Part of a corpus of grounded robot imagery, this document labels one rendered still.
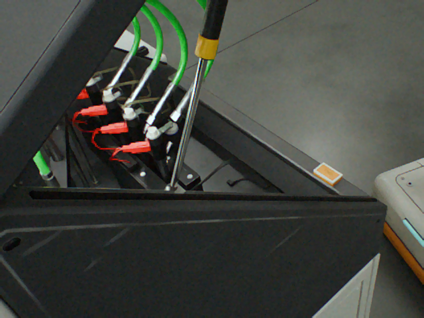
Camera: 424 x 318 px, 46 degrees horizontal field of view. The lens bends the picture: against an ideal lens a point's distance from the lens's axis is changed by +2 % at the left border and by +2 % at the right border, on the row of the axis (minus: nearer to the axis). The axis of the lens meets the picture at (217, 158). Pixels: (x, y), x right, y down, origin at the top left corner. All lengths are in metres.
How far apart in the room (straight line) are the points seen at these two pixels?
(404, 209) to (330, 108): 0.91
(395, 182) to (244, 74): 1.27
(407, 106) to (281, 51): 0.82
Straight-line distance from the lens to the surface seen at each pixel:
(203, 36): 0.45
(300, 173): 1.04
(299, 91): 2.71
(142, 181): 1.01
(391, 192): 1.89
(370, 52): 2.99
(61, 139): 0.99
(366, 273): 1.11
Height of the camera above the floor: 1.71
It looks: 46 degrees down
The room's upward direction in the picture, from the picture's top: 11 degrees counter-clockwise
